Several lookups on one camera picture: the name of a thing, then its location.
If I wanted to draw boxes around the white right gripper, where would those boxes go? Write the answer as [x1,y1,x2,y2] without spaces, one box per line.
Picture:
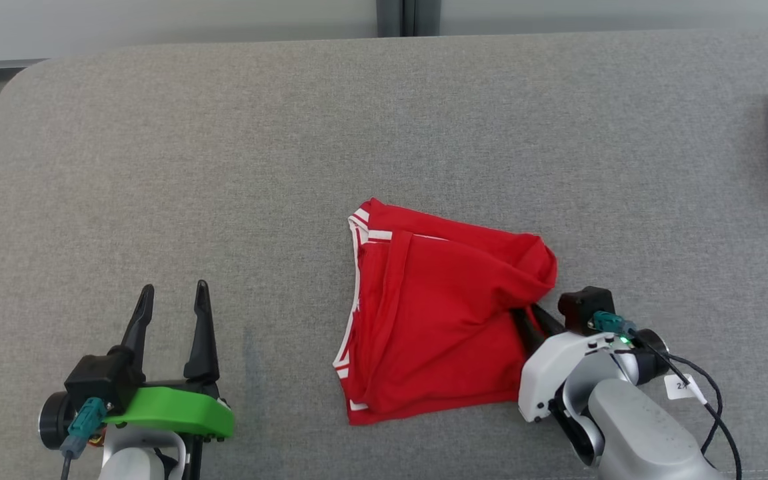
[509,303,633,425]

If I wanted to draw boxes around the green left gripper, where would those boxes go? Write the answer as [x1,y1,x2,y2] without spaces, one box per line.
[105,280,235,442]

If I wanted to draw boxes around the red basketball jersey white sleeves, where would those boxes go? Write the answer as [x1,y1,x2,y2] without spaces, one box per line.
[332,197,558,426]

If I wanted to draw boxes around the left camera cable teal plug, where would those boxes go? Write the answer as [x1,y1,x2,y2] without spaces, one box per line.
[59,397,109,480]

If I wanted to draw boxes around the white cable label tag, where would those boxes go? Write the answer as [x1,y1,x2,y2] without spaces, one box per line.
[664,374,709,401]

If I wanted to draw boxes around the grey double partition post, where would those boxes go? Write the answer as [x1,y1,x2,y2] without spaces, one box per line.
[376,0,442,38]

